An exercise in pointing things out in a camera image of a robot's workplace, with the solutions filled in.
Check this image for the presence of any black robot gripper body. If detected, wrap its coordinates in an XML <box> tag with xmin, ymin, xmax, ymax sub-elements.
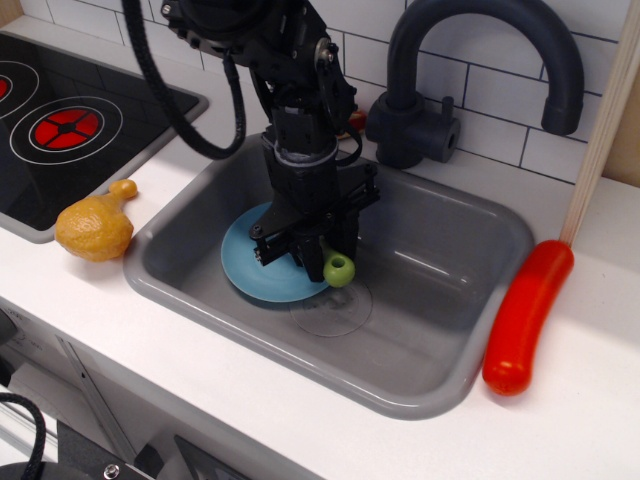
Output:
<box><xmin>251</xmin><ymin>142</ymin><xmax>380</xmax><ymax>265</ymax></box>

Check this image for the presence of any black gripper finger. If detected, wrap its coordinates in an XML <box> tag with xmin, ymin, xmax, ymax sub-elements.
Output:
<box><xmin>299</xmin><ymin>236</ymin><xmax>325</xmax><ymax>283</ymax></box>

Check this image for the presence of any grey spatula green handle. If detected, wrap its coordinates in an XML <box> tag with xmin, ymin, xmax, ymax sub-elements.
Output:
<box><xmin>320</xmin><ymin>238</ymin><xmax>356</xmax><ymax>288</ymax></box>

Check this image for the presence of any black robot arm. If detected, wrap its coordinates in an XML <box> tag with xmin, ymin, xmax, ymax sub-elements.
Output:
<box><xmin>161</xmin><ymin>1</ymin><xmax>379</xmax><ymax>282</ymax></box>

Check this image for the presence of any blue plate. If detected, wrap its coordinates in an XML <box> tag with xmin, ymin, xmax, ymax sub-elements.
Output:
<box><xmin>221</xmin><ymin>202</ymin><xmax>329</xmax><ymax>303</ymax></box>

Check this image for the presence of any grey plastic sink basin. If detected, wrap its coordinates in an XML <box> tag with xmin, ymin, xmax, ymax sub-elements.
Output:
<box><xmin>125</xmin><ymin>135</ymin><xmax>533</xmax><ymax>420</ymax></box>

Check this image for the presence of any toy lattice pie slice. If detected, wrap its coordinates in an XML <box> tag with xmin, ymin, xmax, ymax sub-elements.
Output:
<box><xmin>338</xmin><ymin>110</ymin><xmax>367</xmax><ymax>139</ymax></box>

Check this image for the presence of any dark grey toy faucet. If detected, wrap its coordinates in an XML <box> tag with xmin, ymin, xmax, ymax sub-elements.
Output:
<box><xmin>366</xmin><ymin>1</ymin><xmax>584</xmax><ymax>169</ymax></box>

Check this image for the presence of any yellow toy chicken drumstick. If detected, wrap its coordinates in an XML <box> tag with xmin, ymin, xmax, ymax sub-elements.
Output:
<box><xmin>54</xmin><ymin>179</ymin><xmax>138</xmax><ymax>262</ymax></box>

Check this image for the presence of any red toy sausage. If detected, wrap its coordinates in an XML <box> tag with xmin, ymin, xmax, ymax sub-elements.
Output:
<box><xmin>482</xmin><ymin>240</ymin><xmax>574</xmax><ymax>396</ymax></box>

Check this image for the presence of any black toy stove top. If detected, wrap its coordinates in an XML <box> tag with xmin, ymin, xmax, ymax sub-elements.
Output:
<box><xmin>1</xmin><ymin>33</ymin><xmax>176</xmax><ymax>243</ymax></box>

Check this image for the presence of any black braided cable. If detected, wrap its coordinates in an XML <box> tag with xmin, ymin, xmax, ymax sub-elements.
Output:
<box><xmin>0</xmin><ymin>392</ymin><xmax>48</xmax><ymax>480</ymax></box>
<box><xmin>121</xmin><ymin>0</ymin><xmax>249</xmax><ymax>161</ymax></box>

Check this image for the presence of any light wooden post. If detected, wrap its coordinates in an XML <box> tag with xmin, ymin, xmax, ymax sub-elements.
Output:
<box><xmin>559</xmin><ymin>1</ymin><xmax>639</xmax><ymax>248</ymax></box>

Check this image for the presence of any black braided cable lower left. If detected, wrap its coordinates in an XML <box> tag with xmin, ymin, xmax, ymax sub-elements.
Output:
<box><xmin>0</xmin><ymin>392</ymin><xmax>48</xmax><ymax>480</ymax></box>

